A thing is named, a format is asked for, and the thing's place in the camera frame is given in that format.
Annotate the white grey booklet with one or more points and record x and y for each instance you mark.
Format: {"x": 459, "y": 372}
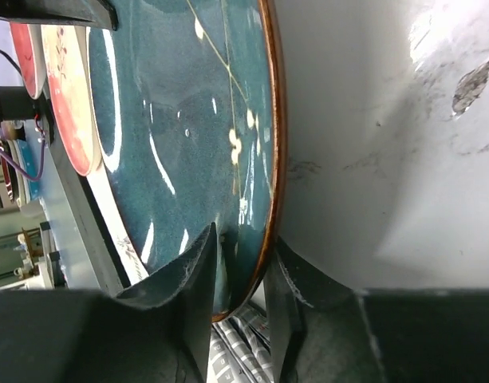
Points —
{"x": 236, "y": 351}

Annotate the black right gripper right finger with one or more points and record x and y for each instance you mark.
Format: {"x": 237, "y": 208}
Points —
{"x": 322, "y": 331}

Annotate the red plate blue flower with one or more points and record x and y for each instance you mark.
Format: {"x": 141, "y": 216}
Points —
{"x": 29, "y": 51}

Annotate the cream and pink plate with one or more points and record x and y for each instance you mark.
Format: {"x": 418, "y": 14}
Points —
{"x": 66, "y": 60}

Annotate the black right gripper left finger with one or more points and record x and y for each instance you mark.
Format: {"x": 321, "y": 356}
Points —
{"x": 65, "y": 335}

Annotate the dark blue blossom plate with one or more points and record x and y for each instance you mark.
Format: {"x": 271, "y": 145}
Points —
{"x": 190, "y": 106}

